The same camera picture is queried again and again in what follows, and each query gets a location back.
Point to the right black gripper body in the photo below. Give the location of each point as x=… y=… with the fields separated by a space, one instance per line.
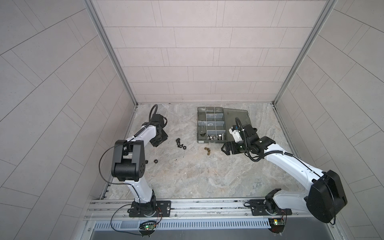
x=241 y=147

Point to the clear compartment organizer box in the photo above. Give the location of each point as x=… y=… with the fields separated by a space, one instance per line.
x=218 y=120

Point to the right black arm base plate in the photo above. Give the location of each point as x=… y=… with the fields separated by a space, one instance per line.
x=266 y=208

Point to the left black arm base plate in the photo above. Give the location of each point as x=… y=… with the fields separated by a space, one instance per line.
x=150 y=209

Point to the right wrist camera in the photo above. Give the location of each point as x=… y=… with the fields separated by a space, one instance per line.
x=234 y=131

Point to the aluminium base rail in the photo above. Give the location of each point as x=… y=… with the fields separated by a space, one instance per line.
x=185 y=209

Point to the right controller board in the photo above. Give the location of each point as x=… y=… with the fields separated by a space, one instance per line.
x=277 y=226

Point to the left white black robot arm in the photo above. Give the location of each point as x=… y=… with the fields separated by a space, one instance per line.
x=129 y=164

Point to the controller board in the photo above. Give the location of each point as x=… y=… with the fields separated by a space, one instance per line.
x=147 y=228
x=277 y=226

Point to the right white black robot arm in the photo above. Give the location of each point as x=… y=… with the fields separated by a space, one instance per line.
x=323 y=196

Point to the brass wing nuts pair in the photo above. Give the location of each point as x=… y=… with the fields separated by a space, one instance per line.
x=208 y=150

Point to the left controller board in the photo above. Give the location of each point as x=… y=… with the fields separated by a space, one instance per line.
x=147 y=228

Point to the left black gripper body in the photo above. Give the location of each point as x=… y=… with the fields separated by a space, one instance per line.
x=158 y=139

